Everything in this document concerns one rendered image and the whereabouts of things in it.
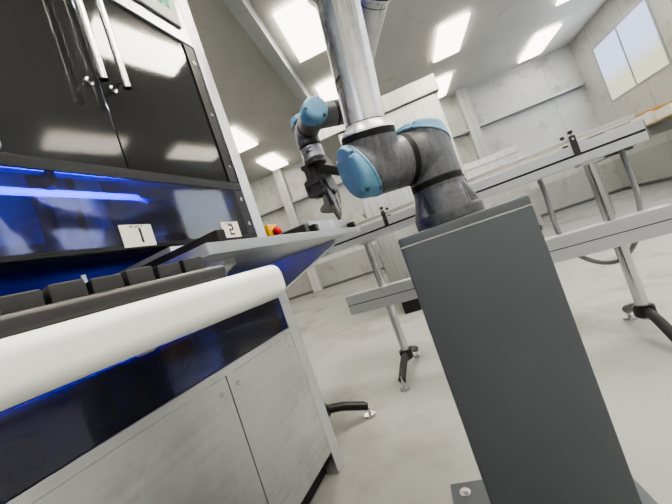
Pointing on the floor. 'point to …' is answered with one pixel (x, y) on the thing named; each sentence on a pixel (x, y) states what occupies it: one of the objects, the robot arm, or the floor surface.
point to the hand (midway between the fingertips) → (340, 215)
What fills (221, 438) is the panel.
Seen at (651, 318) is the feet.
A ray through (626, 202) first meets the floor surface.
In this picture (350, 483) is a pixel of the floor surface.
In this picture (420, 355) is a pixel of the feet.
